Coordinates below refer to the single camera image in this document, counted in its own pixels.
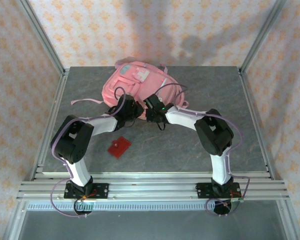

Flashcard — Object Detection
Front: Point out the red snap wallet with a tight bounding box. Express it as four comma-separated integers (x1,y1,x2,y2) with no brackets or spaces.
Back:
107,136,133,159

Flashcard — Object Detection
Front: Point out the aluminium table edge rail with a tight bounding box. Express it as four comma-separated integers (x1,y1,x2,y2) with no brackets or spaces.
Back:
19,69,71,185
238,68,286,181

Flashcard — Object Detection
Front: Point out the pink student backpack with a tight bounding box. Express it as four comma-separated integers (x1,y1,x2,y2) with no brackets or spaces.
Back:
71,61,190,121

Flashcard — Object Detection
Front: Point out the grey slotted cable duct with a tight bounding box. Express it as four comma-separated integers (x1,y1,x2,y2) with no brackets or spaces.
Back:
26,201,283,212

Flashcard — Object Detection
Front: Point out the grey lower shelf panel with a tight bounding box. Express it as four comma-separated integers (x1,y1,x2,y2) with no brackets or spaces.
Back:
16,209,292,240

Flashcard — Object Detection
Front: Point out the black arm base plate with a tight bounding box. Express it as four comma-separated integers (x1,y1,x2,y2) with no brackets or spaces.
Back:
195,182,245,200
63,182,110,200

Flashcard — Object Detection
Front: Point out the small circuit board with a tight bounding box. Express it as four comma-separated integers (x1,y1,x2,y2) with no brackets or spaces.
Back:
228,196,245,208

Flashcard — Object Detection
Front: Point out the aluminium frame corner post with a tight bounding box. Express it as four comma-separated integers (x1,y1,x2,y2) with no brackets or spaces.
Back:
239,0,288,73
16,0,66,76

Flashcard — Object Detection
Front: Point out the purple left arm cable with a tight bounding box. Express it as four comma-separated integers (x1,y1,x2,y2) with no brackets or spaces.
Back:
50,86,137,219

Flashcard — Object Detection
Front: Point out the aluminium frame leg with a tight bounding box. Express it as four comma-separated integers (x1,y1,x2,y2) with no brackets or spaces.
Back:
3,199,28,240
274,199,300,240

